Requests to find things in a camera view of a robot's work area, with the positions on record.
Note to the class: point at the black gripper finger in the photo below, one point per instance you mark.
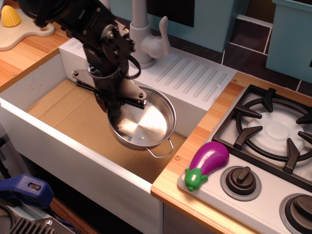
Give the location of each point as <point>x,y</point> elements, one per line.
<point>101,102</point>
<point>113,109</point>

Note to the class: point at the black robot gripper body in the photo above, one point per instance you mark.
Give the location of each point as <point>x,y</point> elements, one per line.
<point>112,83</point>

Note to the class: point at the stainless steel pot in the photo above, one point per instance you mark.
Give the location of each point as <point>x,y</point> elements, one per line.
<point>149,128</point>

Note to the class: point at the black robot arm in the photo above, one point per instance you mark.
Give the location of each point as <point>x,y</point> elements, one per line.
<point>106,44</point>

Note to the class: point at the white toy sink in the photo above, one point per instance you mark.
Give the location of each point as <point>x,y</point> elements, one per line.
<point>46,64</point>

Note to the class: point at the brown cardboard sheet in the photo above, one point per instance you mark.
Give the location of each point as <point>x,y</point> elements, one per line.
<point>74,111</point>

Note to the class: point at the grey toy faucet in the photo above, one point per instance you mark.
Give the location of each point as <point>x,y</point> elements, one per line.
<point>148,47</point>

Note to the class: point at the purple toy eggplant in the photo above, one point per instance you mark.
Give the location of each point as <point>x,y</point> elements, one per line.
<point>209,158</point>

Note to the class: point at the light wooden cutting board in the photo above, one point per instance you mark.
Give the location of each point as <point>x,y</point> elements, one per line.
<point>11,36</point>

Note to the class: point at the blue plastic clamp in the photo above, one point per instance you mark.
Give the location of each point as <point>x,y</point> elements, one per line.
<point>26,189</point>

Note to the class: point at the yellow toy corn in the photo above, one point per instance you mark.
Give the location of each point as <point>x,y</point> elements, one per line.
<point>9,16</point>

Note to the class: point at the left black stove knob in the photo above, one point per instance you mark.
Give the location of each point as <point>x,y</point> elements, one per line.
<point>241,183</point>

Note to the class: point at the black stove knob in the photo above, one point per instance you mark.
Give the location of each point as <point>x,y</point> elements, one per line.
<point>296,213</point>
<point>241,183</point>

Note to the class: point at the white toy stove top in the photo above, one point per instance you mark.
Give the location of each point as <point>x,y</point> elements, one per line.
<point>261,214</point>

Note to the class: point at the right teal box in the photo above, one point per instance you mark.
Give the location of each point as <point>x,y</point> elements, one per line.
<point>290,49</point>

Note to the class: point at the right black stove knob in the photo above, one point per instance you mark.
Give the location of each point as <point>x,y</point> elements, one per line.
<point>296,213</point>

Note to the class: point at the grey metal bracket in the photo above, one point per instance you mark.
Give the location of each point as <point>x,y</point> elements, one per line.
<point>23,219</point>

